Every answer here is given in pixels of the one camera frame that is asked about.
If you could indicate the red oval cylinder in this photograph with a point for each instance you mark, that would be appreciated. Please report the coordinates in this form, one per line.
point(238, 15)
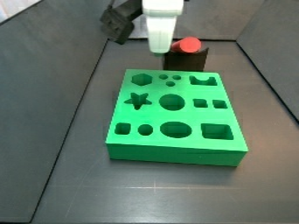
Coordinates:
point(187, 45)

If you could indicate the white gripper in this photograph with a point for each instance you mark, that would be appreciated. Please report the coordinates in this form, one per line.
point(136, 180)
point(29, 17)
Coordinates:
point(160, 13)

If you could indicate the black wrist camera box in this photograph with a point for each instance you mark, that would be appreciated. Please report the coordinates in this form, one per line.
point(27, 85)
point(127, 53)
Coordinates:
point(117, 20)

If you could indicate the green foam shape board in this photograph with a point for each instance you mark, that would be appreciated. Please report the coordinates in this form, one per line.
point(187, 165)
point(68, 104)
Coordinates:
point(174, 118)

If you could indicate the black curved cradle fixture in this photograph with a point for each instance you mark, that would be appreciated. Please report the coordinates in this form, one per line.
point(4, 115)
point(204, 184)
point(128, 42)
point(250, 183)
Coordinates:
point(179, 61)

